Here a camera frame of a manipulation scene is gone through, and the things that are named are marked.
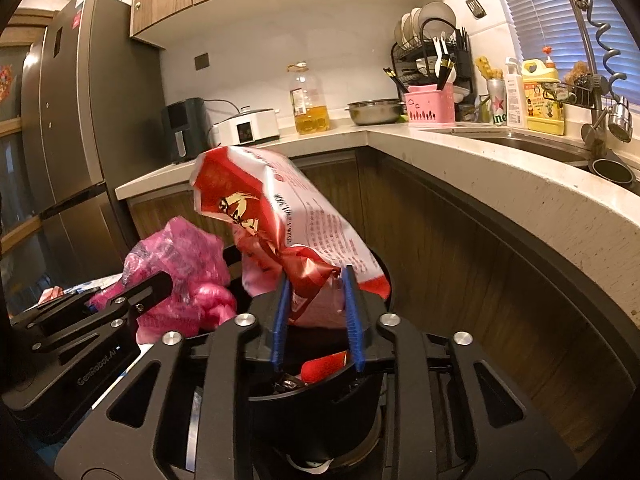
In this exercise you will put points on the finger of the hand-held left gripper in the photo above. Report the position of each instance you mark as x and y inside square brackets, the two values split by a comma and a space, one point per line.
[125, 305]

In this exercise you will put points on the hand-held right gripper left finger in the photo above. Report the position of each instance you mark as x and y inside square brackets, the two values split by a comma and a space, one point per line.
[281, 320]

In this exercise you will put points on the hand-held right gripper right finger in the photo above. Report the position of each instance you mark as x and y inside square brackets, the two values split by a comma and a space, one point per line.
[354, 320]

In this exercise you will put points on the pink plastic bag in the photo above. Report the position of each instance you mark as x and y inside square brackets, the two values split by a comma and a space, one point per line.
[190, 260]

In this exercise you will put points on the black round bin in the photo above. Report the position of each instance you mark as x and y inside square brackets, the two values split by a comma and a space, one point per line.
[300, 415]

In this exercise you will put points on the red white snack bag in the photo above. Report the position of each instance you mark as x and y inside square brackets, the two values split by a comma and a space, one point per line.
[300, 210]

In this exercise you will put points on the small red packet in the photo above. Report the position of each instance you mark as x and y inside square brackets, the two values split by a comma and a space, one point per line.
[325, 366]

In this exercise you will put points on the wooden base cabinets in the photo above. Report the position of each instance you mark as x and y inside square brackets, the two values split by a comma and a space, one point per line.
[475, 260]

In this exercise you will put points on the grey refrigerator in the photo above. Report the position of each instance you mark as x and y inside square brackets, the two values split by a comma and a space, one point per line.
[90, 135]

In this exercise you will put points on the black air fryer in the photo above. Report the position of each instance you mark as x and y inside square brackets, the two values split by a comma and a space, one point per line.
[182, 130]

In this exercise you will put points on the white electric cooker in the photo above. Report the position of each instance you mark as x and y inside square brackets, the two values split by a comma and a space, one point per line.
[245, 130]

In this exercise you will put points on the steel bowl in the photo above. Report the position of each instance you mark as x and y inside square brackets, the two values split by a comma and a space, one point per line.
[375, 112]

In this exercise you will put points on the cooking oil bottle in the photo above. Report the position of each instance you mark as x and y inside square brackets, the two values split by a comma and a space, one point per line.
[310, 110]

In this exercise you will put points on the wooden framed glass cabinet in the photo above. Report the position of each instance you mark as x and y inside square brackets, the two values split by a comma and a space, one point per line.
[15, 110]

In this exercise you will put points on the pink utensil holder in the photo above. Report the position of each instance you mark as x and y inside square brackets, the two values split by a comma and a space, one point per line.
[430, 107]

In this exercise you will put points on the bundle of black chopsticks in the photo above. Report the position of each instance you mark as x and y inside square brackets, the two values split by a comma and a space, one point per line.
[446, 75]
[395, 80]

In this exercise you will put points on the steel sink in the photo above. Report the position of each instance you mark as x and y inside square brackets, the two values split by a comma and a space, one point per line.
[525, 144]

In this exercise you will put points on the black dish rack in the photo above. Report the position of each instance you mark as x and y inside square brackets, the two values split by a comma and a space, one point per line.
[397, 67]

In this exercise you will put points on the silver beer can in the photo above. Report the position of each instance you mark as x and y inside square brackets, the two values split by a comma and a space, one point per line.
[497, 102]

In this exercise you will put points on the white pump bottle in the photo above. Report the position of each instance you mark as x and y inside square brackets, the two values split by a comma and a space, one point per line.
[515, 100]

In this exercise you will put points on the yellow detergent jug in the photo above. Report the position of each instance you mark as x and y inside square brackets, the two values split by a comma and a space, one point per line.
[542, 105]

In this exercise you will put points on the large white plate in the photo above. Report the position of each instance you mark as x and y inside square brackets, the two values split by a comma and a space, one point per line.
[442, 12]

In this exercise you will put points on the orange cap bottle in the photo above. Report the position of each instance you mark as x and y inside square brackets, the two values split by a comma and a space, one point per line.
[549, 57]

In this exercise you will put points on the brown scrubber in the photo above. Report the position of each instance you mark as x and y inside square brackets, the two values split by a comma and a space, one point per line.
[577, 74]

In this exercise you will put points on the window blinds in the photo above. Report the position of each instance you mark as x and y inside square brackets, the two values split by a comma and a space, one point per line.
[540, 5]

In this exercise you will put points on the steel spring faucet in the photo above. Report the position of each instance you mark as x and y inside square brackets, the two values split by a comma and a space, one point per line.
[580, 10]

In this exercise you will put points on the dark wall outlet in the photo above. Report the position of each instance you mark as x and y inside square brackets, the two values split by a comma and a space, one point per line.
[202, 61]

